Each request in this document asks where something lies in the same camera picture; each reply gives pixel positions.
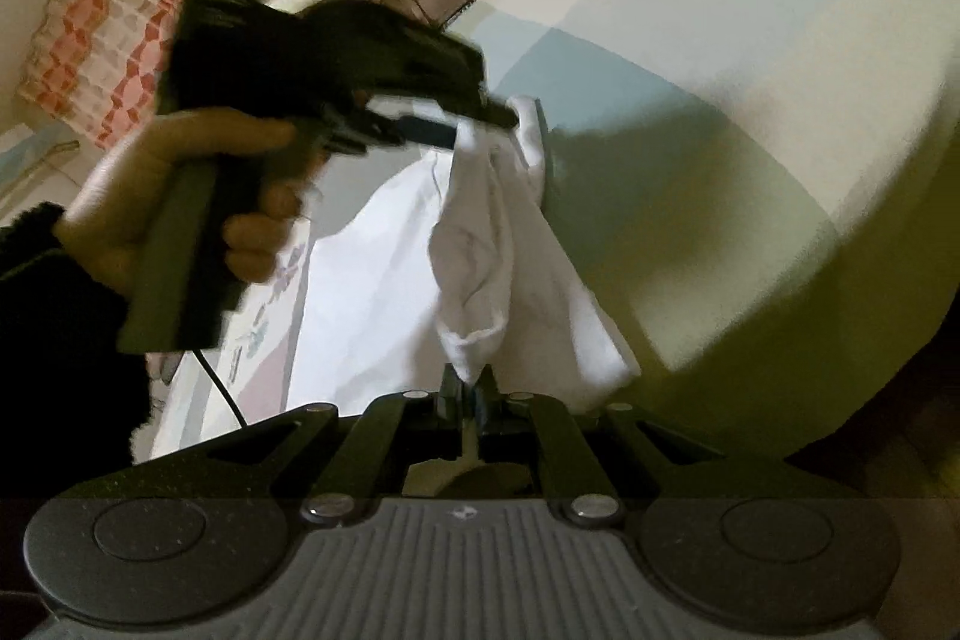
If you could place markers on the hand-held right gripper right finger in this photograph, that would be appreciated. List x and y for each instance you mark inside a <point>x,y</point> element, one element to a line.
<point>491,411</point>

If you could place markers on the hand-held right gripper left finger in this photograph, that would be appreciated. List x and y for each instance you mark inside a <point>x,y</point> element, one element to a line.
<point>448,407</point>

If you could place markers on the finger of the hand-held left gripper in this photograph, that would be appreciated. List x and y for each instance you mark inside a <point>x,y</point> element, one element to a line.
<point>427,134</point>
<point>495,115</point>

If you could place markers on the white printed t-shirt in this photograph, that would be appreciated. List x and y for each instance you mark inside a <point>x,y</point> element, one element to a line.
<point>375,280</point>

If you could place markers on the person's left forearm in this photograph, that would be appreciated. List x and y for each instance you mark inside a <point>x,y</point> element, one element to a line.
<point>60,347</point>

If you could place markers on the person's left hand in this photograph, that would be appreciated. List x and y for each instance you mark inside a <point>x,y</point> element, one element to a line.
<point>120,197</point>

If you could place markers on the wall air conditioner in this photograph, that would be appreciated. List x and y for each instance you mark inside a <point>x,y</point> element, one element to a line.
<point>30,160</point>

